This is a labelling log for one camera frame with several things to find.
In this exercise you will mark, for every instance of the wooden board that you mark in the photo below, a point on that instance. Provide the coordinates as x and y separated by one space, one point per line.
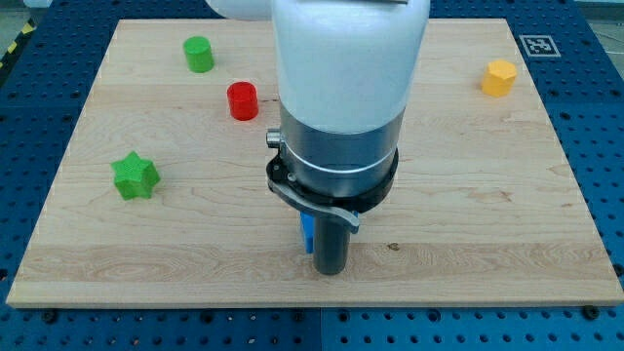
484 211

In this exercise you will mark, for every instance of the blue block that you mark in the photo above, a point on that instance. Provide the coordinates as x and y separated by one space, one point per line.
307 233

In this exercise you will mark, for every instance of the red cylinder block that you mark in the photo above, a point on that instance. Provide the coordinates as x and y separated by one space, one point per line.
242 100

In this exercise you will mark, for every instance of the green star block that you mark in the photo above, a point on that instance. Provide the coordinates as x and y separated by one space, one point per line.
134 177

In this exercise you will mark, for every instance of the yellow hexagon block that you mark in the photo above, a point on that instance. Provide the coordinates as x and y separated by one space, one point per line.
499 78

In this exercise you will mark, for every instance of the green cylinder block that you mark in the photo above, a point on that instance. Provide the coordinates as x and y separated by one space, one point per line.
198 54

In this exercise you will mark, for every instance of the fiducial marker tag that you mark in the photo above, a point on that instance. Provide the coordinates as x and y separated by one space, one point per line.
539 46

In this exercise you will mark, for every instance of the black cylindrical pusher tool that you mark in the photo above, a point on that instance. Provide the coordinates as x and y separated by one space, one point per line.
330 245

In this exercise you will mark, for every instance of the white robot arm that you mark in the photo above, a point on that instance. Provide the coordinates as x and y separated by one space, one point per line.
344 71

